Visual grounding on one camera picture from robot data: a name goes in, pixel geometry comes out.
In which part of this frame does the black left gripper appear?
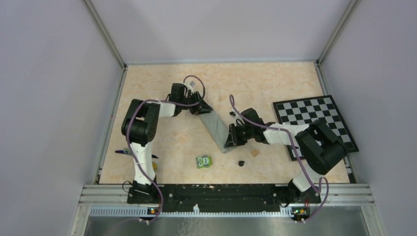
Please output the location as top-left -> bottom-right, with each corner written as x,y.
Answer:
179,91 -> 212,116

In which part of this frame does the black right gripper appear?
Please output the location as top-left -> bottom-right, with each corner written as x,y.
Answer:
225,123 -> 254,148

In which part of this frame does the grey-green cloth napkin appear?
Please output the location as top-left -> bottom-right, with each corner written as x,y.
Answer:
198,111 -> 236,153

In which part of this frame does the blue pen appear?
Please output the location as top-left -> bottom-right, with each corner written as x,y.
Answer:
115,148 -> 158,159

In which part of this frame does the red yellow ball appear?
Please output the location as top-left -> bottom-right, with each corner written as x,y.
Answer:
152,162 -> 158,171

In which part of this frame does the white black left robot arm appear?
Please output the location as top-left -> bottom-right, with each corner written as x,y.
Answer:
121,81 -> 213,203

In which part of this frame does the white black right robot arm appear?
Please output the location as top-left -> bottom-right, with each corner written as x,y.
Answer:
225,108 -> 348,203

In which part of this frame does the small tan wooden block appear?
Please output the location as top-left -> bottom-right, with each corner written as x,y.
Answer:
250,149 -> 259,157

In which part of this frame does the green owl toy block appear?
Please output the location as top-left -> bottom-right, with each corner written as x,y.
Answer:
196,155 -> 213,169

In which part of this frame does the black white checkerboard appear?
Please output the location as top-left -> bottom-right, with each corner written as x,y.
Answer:
272,95 -> 359,162

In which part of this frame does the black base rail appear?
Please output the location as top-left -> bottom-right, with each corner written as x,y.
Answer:
127,184 -> 321,213

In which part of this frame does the aluminium frame rail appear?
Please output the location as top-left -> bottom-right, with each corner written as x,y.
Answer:
78,184 -> 374,218

